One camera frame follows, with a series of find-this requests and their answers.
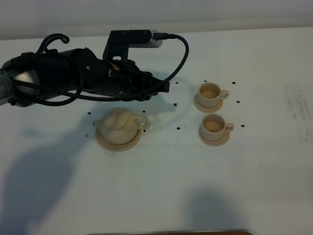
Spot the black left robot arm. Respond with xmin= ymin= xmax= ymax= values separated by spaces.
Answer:
xmin=0 ymin=48 xmax=170 ymax=107

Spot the beige teapot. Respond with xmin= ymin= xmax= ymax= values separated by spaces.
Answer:
xmin=93 ymin=108 xmax=149 ymax=144

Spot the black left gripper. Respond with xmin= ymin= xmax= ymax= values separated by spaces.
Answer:
xmin=97 ymin=59 xmax=170 ymax=98

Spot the black braided camera cable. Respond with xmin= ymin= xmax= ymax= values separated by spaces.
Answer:
xmin=12 ymin=33 xmax=190 ymax=107

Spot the beige teacup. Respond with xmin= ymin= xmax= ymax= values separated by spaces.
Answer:
xmin=200 ymin=114 xmax=234 ymax=141
xmin=198 ymin=82 xmax=229 ymax=107

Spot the beige far teacup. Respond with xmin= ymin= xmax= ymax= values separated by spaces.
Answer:
xmin=198 ymin=82 xmax=229 ymax=107

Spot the beige near saucer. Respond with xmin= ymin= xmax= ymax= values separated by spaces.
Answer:
xmin=198 ymin=131 xmax=230 ymax=147

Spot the beige far saucer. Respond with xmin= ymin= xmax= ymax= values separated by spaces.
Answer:
xmin=194 ymin=94 xmax=224 ymax=114

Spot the beige near teacup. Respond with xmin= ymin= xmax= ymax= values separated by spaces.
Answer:
xmin=200 ymin=114 xmax=234 ymax=141

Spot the beige teapot saucer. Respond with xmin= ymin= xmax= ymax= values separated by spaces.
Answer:
xmin=95 ymin=129 xmax=141 ymax=152

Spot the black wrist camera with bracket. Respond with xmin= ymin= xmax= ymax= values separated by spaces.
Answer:
xmin=102 ymin=29 xmax=163 ymax=63

